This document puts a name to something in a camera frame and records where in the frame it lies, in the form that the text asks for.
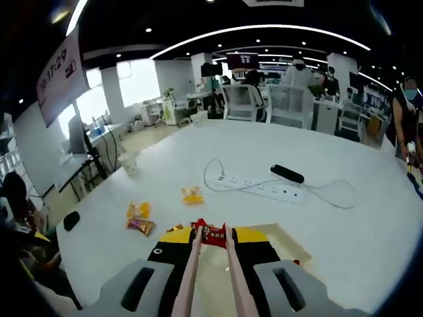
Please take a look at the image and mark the curved ceiling light strip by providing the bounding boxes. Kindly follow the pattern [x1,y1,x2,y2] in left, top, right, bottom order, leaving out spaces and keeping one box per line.
[151,24,371,60]

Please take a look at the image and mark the blue flat object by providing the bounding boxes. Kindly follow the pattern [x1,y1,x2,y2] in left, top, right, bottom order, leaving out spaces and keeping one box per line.
[406,171,423,202]

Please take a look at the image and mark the long ceiling light strip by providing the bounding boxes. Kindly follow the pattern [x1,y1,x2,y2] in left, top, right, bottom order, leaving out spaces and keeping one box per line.
[65,0,89,37]

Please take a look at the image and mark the pink food tongs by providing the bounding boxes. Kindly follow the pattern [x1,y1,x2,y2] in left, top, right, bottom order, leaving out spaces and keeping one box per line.
[171,227,260,317]

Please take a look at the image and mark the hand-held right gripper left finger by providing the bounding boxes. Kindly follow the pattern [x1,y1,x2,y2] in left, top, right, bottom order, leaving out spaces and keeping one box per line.
[98,226,196,317]

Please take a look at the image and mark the storage shelf rack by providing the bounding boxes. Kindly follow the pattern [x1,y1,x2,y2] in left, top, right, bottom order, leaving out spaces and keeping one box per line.
[0,112,24,181]

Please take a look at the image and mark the small crinkled red food packet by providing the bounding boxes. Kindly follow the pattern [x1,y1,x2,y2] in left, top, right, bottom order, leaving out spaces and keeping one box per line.
[193,217,231,248]

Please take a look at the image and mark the grey tilted desk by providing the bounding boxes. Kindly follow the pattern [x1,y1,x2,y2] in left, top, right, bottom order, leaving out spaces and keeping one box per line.
[54,150,115,202]

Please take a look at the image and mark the black monitor on tripod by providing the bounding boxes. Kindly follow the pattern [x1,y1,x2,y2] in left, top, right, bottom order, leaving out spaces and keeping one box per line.
[200,62,223,115]

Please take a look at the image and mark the ceiling air conditioner vent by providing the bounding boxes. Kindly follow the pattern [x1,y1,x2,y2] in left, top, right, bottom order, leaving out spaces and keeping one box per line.
[243,0,305,7]

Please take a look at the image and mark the yellow food snack packet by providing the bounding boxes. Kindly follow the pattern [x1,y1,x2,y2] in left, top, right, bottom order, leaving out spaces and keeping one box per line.
[180,186,206,207]

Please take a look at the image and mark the white cabinet with green sticker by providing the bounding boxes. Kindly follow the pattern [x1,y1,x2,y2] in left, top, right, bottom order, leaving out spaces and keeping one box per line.
[161,98,181,125]

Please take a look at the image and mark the white power strip with cable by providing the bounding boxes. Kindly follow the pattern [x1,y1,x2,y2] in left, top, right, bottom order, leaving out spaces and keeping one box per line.
[203,158,356,211]

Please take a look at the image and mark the dark hanging display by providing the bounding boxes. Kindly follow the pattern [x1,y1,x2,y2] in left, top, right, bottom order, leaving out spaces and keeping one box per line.
[225,52,260,70]

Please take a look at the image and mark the white paper cup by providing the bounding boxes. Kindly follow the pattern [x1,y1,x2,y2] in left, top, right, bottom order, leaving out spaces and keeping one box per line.
[118,153,139,177]

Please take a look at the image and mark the large display screen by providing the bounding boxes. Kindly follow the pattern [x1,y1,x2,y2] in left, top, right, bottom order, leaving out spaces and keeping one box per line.
[36,26,92,128]

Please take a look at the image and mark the white mesh office chair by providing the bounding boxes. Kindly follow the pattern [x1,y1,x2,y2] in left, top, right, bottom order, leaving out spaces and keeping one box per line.
[336,104,366,141]
[220,84,268,122]
[266,84,315,129]

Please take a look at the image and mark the dark computer monitor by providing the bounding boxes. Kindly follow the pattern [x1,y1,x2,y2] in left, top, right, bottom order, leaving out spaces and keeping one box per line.
[67,114,89,155]

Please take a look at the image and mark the beige hexagonal container plate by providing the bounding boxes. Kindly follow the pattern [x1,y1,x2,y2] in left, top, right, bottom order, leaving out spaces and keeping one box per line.
[194,222,313,317]

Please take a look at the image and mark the black computer mouse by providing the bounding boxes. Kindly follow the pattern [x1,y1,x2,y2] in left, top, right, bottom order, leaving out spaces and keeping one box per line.
[62,211,81,232]

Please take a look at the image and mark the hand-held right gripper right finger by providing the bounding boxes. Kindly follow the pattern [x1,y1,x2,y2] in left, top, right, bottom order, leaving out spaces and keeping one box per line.
[231,226,373,317]

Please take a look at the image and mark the black oblong device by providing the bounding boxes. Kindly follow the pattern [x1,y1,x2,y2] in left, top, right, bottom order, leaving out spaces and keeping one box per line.
[270,164,305,184]

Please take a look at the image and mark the brown purple food snack packet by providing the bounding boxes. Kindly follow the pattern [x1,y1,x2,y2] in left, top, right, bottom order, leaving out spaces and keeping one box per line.
[124,217,157,238]

